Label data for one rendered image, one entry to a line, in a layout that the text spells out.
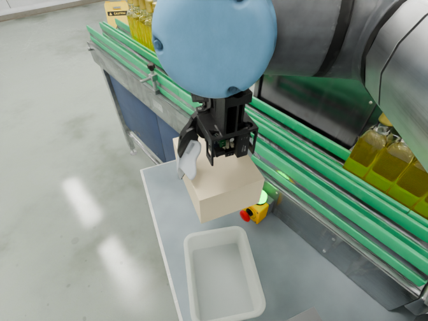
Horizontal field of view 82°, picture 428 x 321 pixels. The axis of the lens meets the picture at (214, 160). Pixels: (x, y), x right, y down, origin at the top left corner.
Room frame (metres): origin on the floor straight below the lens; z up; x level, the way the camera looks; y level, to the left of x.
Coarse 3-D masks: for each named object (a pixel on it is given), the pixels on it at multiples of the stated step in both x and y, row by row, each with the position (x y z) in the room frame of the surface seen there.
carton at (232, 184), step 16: (176, 144) 0.35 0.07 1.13; (208, 160) 0.31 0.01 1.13; (224, 160) 0.31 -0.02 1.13; (240, 160) 0.31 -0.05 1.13; (208, 176) 0.27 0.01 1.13; (224, 176) 0.27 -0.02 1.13; (240, 176) 0.27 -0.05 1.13; (256, 176) 0.27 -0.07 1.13; (192, 192) 0.26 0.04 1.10; (208, 192) 0.24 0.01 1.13; (224, 192) 0.24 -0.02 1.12; (240, 192) 0.25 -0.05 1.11; (256, 192) 0.26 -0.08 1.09; (208, 208) 0.23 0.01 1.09; (224, 208) 0.24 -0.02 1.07; (240, 208) 0.25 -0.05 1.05
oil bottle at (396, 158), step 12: (396, 144) 0.39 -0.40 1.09; (384, 156) 0.39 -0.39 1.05; (396, 156) 0.38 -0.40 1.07; (408, 156) 0.36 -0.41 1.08; (372, 168) 0.40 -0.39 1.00; (384, 168) 0.38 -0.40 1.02; (396, 168) 0.36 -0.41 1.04; (372, 180) 0.38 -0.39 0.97; (384, 180) 0.37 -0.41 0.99; (384, 192) 0.36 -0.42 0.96
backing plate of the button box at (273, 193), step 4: (264, 180) 0.46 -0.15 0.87; (264, 184) 0.46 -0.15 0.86; (268, 184) 0.45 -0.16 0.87; (264, 188) 0.46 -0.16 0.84; (268, 188) 0.45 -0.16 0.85; (272, 188) 0.44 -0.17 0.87; (268, 192) 0.44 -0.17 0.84; (272, 192) 0.43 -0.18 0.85; (276, 192) 0.42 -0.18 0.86; (272, 196) 0.43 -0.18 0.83; (276, 196) 0.42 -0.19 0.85; (276, 200) 0.42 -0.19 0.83; (272, 208) 0.42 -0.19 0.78; (272, 212) 0.42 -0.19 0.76
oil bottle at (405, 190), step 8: (416, 160) 0.36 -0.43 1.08; (408, 168) 0.35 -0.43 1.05; (416, 168) 0.34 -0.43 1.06; (400, 176) 0.37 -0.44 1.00; (408, 176) 0.34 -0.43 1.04; (416, 176) 0.34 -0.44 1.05; (424, 176) 0.33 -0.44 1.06; (400, 184) 0.35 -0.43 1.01; (408, 184) 0.34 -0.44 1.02; (416, 184) 0.33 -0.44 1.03; (424, 184) 0.32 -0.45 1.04; (392, 192) 0.35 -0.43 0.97; (400, 192) 0.34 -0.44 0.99; (408, 192) 0.33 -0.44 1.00; (416, 192) 0.32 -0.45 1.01; (424, 192) 0.31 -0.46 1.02; (400, 200) 0.33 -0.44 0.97; (408, 200) 0.32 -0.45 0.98; (416, 200) 0.31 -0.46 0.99
